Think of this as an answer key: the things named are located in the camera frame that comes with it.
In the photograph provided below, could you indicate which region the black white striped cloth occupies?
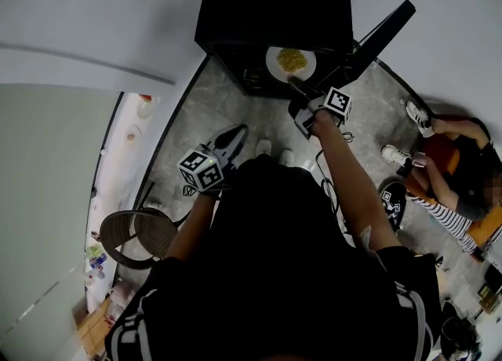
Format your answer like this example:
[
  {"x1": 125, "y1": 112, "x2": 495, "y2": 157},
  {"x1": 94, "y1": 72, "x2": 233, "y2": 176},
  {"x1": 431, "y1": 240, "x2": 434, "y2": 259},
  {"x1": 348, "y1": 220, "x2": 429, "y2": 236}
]
[{"x1": 407, "y1": 192, "x2": 482, "y2": 254}]

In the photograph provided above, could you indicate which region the person's black striped clothing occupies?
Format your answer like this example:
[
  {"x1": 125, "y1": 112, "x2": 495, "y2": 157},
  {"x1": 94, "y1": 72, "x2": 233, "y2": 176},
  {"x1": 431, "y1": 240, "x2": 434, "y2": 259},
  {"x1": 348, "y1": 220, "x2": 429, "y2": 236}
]
[{"x1": 104, "y1": 155, "x2": 442, "y2": 361}]

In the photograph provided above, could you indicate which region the dark wicker chair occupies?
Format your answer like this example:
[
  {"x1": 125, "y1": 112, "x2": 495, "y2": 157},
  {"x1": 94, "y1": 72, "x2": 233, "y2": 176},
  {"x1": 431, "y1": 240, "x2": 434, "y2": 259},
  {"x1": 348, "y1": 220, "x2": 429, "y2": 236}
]
[{"x1": 99, "y1": 182, "x2": 185, "y2": 271}]

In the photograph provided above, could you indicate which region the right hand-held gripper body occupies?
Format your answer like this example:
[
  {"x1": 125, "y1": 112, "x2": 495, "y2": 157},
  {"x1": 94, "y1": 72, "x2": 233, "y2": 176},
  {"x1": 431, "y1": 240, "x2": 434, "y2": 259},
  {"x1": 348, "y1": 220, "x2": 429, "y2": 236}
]
[{"x1": 288, "y1": 86, "x2": 353, "y2": 141}]

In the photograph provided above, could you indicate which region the white round plate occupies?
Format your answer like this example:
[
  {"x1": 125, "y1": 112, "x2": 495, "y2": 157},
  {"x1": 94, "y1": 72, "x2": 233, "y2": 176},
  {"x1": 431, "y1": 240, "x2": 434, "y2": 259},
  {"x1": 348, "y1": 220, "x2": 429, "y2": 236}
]
[{"x1": 265, "y1": 46, "x2": 318, "y2": 83}]

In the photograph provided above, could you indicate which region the brown cardboard box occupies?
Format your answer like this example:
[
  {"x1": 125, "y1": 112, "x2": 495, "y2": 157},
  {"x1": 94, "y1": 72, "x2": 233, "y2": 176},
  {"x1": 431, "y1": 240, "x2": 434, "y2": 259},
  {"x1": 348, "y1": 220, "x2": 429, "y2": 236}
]
[{"x1": 76, "y1": 296, "x2": 118, "y2": 359}]

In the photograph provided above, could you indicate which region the person's right forearm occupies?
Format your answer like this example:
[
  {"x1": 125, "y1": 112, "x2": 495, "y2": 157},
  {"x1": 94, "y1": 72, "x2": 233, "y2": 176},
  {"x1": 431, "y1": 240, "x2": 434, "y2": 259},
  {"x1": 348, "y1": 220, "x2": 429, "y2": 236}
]
[{"x1": 311, "y1": 109, "x2": 401, "y2": 253}]

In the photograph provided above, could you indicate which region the black equipment pile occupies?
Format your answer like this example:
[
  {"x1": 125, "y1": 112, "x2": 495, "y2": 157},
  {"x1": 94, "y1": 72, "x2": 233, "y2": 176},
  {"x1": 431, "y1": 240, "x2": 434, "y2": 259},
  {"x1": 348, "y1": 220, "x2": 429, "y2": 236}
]
[{"x1": 441, "y1": 300, "x2": 482, "y2": 361}]

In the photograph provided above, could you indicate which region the yellow noodles pile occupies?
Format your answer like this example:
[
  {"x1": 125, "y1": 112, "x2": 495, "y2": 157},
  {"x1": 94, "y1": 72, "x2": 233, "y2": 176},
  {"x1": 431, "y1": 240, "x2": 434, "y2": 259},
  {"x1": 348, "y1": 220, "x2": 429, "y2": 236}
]
[{"x1": 276, "y1": 47, "x2": 309, "y2": 72}]

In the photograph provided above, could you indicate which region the white cup with red top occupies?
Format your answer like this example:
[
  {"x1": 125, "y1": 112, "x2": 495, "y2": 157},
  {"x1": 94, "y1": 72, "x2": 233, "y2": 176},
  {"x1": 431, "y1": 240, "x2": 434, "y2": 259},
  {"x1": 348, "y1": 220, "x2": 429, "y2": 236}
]
[{"x1": 136, "y1": 94, "x2": 157, "y2": 120}]

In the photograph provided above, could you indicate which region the pink plastic bag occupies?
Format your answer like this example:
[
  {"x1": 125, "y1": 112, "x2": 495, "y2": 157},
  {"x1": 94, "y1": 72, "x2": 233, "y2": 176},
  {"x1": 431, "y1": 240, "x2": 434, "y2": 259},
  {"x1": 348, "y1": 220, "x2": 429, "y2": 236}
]
[{"x1": 109, "y1": 280, "x2": 134, "y2": 305}]

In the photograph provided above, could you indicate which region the person's left forearm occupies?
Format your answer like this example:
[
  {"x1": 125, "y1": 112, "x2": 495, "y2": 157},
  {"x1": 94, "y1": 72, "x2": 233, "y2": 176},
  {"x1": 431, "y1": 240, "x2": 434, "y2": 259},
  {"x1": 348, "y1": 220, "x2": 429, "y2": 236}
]
[{"x1": 166, "y1": 189, "x2": 219, "y2": 261}]

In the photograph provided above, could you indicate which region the seated person in striped trousers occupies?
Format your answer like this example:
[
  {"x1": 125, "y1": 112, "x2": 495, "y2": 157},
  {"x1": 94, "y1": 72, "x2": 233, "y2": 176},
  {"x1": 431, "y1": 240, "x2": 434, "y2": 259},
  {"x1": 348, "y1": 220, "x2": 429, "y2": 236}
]
[{"x1": 403, "y1": 133, "x2": 502, "y2": 258}]

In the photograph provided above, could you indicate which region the long white ledge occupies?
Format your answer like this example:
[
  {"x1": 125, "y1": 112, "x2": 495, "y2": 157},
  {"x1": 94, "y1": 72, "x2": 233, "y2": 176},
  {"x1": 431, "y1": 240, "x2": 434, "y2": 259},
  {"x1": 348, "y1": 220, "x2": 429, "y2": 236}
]
[{"x1": 84, "y1": 92, "x2": 162, "y2": 313}]

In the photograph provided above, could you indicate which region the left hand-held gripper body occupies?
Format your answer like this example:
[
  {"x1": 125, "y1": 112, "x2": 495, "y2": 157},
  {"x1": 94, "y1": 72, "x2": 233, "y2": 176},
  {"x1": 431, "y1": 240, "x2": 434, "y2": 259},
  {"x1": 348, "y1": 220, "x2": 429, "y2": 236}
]
[{"x1": 177, "y1": 140, "x2": 238, "y2": 193}]

